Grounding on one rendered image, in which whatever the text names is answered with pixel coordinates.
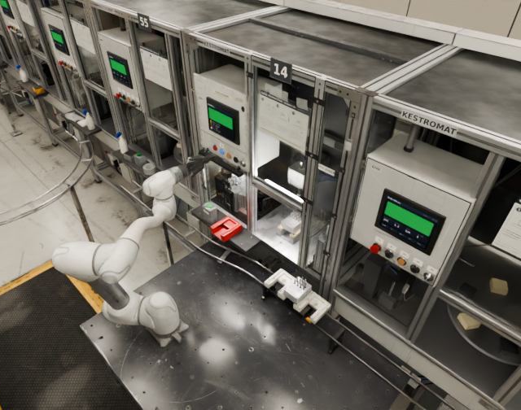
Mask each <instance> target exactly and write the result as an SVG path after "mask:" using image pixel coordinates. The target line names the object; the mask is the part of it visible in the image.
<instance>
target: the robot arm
mask: <svg viewBox="0 0 521 410"><path fill-rule="evenodd" d="M213 159H215V155H213V154H210V155H205V156H202V155H196V156H193V157H187V162H185V163H184V164H181V165H179V166H174V167H172V168H170V169H167V170H165V171H161V172H158V173H156V174H154V175H152V176H151V177H149V178H147V179H146V180H145V181H144V182H143V184H142V187H143V190H144V192H145V194H146V195H148V196H151V197H154V201H153V208H152V212H153V214H154V216H151V217H143V218H139V219H137V220H136V221H135V222H133V223H132V224H131V226H130V227H128V228H127V230H126V231H125V232H124V233H123V234H122V235H121V236H120V238H119V239H118V240H117V241H116V243H112V244H99V243H96V242H67V243H64V244H62V245H60V246H58V247H57V248H56V249H55V251H54V253H53V255H52V264H53V265H54V267H55V269H57V270H58V271H60V272H61V273H64V274H67V275H68V276H70V277H74V278H76V279H77V280H79V281H83V282H87V283H88V284H89V285H90V286H91V287H92V288H93V289H94V290H95V291H96V292H97V293H98V294H99V295H100V296H101V297H102V298H103V299H104V303H103V308H102V311H103V315H104V317H105V318H107V319H108V320H109V321H111V322H113V323H117V324H122V325H143V326H146V327H145V329H146V331H148V332H149V333H150V334H151V335H152V336H153V337H154V338H155V339H156V340H157V342H158V343H159V344H160V346H161V347H162V348H165V347H167V345H168V344H169V343H170V342H172V341H173V340H175V341H177V342H178V343H180V342H181V341H182V338H181V337H180V334H181V333H183V332H184V331H186V330H188V329H189V327H188V325H187V324H185V323H184V322H183V321H182V320H181V319H180V318H179V313H178V310H177V305H176V303H175V301H174V299H173V298H172V297H171V296H170V295H169V294H167V293H165V292H155V293H153V294H151V295H149V296H142V295H139V294H136V293H134V292H133V291H132V290H129V289H126V288H123V287H122V286H121V285H120V284H119V281H120V280H121V279H123V278H124V277H125V276H126V274H127V273H128V272H129V270H130V269H131V268H132V267H133V265H134V262H135V260H136V259H137V255H138V251H139V248H140V244H141V240H142V235H143V233H144V231H145V230H146V229H151V228H154V227H157V226H159V225H160V224H161V223H162V222H163V221H169V220H172V219H173V218H174V217H175V215H176V211H177V207H176V201H175V198H174V195H173V186H174V185H176V184H177V183H179V182H181V181H183V179H184V178H186V177H188V176H190V177H192V178H193V177H194V176H195V175H196V174H197V173H198V172H200V171H201V170H203V169H204V168H205V167H204V165H205V164H207V163H209V161H211V160H213ZM191 161H193V162H191Z"/></svg>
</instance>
